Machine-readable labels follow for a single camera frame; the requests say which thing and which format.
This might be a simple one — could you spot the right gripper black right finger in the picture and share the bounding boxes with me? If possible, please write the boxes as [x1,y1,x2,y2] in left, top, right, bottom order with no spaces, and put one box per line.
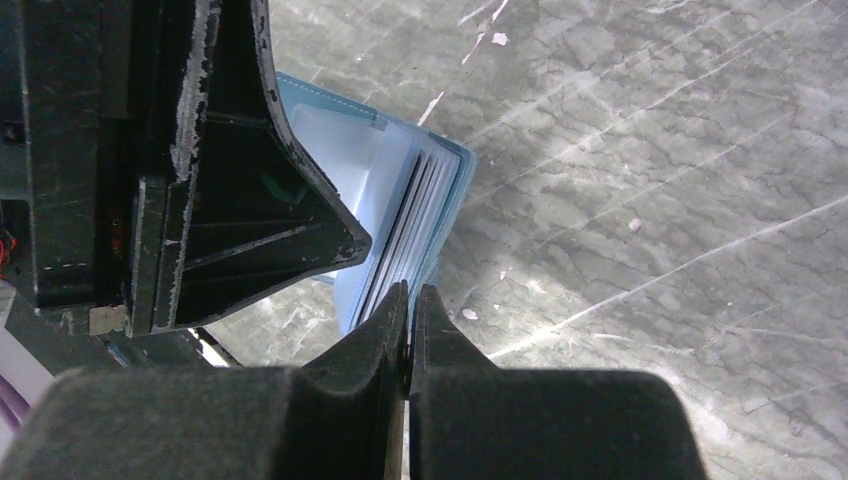
[409,285,707,479]

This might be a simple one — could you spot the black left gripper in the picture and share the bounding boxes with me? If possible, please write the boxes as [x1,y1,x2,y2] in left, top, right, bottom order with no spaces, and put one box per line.
[1,1,199,311]

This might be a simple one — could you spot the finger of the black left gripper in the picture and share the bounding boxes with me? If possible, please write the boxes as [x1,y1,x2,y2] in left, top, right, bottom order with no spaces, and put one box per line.
[129,1,371,336]

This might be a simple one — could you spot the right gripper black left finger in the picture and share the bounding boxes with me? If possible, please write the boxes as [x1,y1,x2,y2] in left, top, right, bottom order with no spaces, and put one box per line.
[1,283,408,479]

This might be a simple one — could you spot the blue card holder wallet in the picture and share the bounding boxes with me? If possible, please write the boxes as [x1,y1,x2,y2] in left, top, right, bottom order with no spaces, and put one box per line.
[277,73,478,335]

